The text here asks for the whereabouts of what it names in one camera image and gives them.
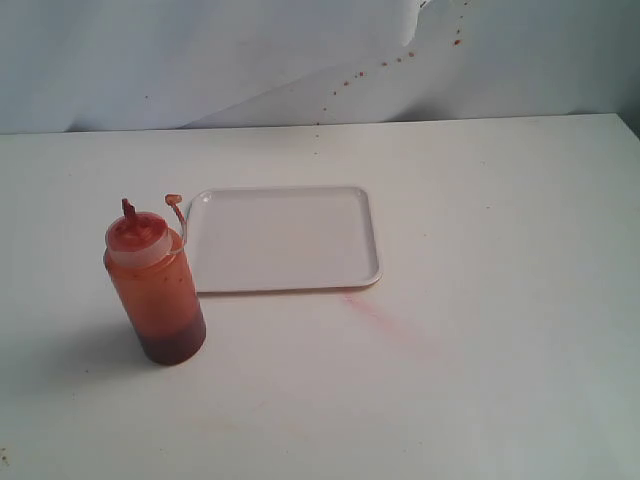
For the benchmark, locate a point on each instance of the red sauce squeeze bottle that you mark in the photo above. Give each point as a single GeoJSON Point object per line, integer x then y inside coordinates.
{"type": "Point", "coordinates": [147, 264]}

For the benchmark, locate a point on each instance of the white backdrop cloth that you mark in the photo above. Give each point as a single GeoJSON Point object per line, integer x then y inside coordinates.
{"type": "Point", "coordinates": [71, 66]}

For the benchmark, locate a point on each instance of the white rectangular tray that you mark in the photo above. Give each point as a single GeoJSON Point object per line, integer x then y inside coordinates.
{"type": "Point", "coordinates": [255, 240]}

